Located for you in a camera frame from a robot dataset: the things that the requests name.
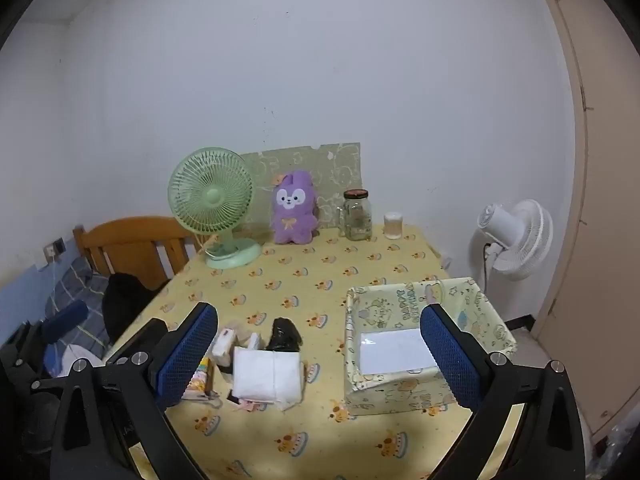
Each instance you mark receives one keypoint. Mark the dark grey cloth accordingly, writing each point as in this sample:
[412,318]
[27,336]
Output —
[285,335]

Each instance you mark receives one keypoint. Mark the white standing fan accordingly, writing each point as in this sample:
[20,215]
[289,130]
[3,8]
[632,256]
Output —
[520,235]

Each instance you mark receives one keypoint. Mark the clear cotton swab container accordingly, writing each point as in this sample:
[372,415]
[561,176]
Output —
[393,225]

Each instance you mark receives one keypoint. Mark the beige door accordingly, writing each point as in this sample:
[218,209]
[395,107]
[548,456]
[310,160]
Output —
[600,210]

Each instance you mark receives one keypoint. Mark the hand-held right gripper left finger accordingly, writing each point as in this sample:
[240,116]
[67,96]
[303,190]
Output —
[185,355]

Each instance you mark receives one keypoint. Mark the white garment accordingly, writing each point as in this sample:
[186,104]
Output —
[80,355]

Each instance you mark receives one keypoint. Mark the blue plaid bedding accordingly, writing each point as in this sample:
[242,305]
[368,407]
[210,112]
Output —
[70,290]

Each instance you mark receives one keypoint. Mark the black garment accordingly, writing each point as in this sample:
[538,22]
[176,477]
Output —
[125,300]

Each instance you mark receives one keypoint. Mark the white tissue pack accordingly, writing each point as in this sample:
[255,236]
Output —
[267,375]

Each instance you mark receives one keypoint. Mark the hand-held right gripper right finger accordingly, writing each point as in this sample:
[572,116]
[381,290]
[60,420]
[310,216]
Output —
[450,360]

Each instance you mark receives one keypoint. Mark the wall socket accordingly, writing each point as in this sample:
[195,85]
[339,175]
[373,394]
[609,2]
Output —
[55,249]

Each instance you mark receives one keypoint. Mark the dark blue cloth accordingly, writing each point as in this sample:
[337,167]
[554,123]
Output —
[65,317]

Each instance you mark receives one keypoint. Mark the green desk fan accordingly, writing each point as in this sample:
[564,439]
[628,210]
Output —
[210,195]

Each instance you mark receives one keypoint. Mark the purple plush bunny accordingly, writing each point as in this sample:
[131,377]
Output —
[292,207]

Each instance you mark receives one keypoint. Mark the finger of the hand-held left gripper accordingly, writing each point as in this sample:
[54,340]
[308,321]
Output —
[142,335]

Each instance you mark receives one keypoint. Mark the pink cartoon packet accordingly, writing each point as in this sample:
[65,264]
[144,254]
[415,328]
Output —
[200,382]

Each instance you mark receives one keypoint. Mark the yellow printed tablecloth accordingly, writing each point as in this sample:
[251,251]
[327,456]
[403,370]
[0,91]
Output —
[300,280]

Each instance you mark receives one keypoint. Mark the printed fabric storage box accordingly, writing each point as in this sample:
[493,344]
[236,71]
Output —
[395,390]

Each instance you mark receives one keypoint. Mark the patterned wallpaper piece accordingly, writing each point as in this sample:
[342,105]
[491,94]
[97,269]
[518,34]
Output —
[330,165]

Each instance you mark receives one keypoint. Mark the small white packet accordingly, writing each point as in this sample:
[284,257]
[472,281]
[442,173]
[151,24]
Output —
[252,342]

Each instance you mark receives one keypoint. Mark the glass jar with dark lid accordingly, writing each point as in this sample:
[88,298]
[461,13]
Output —
[356,217]

